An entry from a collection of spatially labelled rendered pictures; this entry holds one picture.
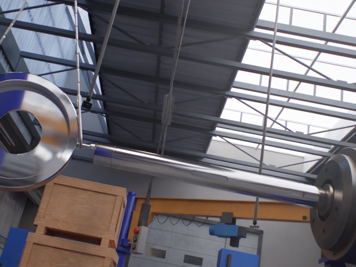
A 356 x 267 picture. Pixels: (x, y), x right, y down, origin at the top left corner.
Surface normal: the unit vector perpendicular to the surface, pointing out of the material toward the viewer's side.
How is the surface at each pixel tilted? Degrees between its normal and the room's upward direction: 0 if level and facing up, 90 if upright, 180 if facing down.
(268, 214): 90
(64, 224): 90
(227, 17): 180
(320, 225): 90
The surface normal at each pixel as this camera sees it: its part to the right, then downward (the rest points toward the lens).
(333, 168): -0.98, -0.20
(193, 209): -0.46, -0.44
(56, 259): 0.04, -0.40
